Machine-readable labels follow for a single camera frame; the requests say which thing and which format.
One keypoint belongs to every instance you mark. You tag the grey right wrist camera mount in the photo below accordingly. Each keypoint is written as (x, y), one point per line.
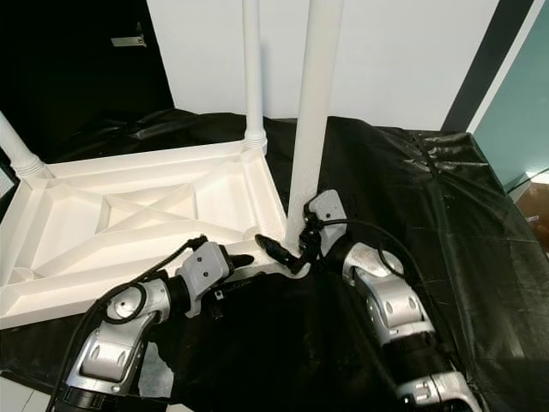
(328, 215)

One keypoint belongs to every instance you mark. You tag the black plastic table cover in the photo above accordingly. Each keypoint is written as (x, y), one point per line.
(463, 257)

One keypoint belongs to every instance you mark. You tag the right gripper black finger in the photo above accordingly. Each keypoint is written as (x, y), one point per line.
(276, 251)

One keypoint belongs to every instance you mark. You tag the black door frame post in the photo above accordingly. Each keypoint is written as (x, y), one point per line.
(485, 69)

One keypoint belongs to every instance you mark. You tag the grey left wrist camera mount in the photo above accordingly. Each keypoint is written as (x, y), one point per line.
(204, 273)

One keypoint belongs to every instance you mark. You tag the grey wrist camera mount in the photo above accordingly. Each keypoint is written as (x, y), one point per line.
(328, 215)
(204, 273)

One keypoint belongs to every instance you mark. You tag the brown wooden furniture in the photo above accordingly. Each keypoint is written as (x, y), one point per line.
(536, 206)

